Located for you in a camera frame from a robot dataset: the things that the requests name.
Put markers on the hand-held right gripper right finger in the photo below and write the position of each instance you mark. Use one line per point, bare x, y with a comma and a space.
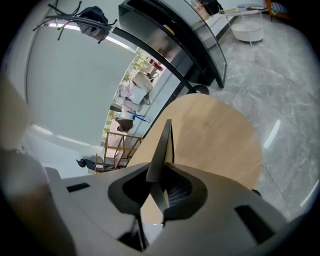
220, 220

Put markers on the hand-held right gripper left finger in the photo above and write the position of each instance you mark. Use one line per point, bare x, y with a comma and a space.
100, 207

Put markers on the beige shoulder bag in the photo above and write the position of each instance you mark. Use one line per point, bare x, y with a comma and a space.
142, 81

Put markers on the oval wooden table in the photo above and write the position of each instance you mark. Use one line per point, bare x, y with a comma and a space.
212, 140

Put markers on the white bottle blue label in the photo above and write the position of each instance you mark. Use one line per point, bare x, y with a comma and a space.
94, 165

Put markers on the wooden shelf cart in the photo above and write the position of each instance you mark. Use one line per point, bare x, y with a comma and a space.
117, 150

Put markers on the brown handbag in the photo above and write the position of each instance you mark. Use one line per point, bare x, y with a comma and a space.
124, 125

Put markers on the white backpack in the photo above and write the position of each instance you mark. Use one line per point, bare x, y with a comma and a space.
135, 93

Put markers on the dark soda bottle red label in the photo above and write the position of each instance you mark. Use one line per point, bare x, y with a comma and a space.
155, 64

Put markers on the black coat stand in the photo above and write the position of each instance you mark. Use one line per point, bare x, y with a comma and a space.
150, 47

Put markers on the black glass cabinet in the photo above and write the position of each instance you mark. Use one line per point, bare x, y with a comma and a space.
175, 45

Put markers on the white round basket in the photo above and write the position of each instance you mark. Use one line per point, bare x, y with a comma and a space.
247, 31

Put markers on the white round side table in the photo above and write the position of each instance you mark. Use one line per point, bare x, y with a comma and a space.
240, 12

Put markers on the tan book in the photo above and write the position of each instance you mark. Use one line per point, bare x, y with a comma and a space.
230, 10

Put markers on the tan woven bag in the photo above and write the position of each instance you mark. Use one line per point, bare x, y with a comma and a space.
201, 10

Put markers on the blue book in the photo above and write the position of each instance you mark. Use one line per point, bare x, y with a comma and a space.
243, 6

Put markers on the black handbag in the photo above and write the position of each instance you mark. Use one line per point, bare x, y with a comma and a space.
212, 5

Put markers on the orange armchair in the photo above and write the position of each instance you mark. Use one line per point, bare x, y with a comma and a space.
277, 8

